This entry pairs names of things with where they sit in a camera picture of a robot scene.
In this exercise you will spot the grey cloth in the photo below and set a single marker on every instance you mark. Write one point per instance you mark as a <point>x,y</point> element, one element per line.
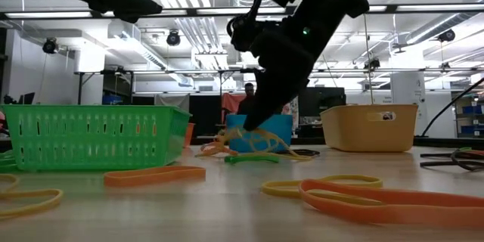
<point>170,100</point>

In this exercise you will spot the storage shelf with blue bins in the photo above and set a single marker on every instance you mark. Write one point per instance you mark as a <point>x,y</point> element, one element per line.
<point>472,121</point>

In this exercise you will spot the small dark monitor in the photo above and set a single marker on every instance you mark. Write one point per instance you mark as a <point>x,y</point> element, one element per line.
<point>28,98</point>

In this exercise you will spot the black monitor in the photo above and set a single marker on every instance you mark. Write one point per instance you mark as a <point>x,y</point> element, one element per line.
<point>325,100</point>

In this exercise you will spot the yellow plastic bin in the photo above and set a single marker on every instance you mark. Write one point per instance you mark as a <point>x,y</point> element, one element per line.
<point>370,132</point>

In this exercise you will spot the large orange rubber band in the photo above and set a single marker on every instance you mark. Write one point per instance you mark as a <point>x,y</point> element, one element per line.
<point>378,213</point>

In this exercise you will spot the person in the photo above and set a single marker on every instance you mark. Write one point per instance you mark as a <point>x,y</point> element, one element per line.
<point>247,102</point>

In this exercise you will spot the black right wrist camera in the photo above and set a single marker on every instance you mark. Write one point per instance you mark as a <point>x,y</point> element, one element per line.
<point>242,32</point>

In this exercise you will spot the black metal gantry frame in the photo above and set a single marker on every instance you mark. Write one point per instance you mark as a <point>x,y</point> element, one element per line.
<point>79,89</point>

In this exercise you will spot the blue crate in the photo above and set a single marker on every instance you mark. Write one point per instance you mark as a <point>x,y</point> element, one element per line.
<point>112,100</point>

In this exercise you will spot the green rubber band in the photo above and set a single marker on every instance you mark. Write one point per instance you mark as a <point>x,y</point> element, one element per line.
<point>466,149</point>
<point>246,159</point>

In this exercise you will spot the blue plastic bin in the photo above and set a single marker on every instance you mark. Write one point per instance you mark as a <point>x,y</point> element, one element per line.
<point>280,132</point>

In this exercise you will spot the orange plastic basket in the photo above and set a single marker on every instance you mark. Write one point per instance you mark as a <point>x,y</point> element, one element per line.
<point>189,134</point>

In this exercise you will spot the black ceiling camera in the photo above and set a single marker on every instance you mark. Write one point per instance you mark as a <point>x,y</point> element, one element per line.
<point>50,45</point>
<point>173,38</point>
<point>372,63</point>
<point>447,35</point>

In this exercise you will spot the red cloth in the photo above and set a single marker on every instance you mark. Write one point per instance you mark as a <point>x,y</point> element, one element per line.
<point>230,102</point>

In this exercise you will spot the green slotted plastic basket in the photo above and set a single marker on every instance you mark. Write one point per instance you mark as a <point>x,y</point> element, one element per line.
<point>94,151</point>

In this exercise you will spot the black rubber band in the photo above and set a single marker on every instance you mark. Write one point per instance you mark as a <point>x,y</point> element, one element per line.
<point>302,155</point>

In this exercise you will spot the thin metal vertical rod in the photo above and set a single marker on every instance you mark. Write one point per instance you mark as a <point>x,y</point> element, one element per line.
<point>370,83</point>

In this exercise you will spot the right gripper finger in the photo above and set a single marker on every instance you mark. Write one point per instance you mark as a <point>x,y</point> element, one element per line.
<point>262,96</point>
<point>278,106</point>

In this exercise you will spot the floral cloth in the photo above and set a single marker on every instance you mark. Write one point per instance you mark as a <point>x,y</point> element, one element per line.
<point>293,111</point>

